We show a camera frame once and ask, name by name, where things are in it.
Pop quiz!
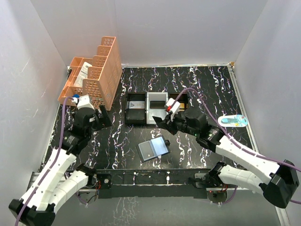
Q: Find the dark card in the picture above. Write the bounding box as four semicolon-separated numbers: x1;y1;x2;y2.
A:
150;100;166;109

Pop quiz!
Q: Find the black leather card holder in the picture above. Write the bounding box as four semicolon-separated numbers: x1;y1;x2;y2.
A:
136;136;170;162

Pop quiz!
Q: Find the black credit card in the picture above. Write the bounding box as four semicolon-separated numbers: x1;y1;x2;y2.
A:
138;141;155;161

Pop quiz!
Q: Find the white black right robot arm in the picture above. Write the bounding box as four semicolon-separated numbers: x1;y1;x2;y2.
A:
153;108;300;209

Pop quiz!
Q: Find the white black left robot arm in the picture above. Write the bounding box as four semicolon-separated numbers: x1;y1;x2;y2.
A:
8;105;112;226

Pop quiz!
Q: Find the card in left bin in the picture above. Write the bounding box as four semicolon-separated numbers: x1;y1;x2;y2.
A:
128;101;145;109

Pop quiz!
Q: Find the black right bin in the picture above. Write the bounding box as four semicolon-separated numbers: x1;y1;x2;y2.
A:
165;93;190;120

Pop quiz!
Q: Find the black bin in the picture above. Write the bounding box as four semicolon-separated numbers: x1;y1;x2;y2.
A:
165;93;190;120
124;92;146;126

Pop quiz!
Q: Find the white middle bin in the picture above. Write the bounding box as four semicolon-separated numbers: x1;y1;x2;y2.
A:
146;92;168;125

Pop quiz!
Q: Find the black left bin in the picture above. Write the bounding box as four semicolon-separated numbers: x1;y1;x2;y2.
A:
124;92;146;126

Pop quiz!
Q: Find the orange plastic desk organizer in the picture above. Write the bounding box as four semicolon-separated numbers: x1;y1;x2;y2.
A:
58;36;122;111

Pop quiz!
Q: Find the white paper packet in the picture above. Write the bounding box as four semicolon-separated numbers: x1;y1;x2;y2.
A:
74;62;92;87

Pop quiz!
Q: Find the blue white blister pack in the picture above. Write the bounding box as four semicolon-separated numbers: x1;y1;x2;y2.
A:
218;114;248;128

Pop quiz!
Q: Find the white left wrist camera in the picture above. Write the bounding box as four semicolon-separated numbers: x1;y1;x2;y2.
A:
71;95;94;110

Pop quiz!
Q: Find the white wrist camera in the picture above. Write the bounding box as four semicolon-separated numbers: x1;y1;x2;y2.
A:
165;98;181;114
71;95;94;110

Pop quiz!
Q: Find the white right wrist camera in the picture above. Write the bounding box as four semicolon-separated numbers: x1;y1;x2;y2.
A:
165;98;181;114

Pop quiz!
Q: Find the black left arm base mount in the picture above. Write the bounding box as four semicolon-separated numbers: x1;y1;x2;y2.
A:
96;173;112;190

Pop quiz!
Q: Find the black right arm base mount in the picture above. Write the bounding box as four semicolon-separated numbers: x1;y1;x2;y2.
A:
188;173;229;192

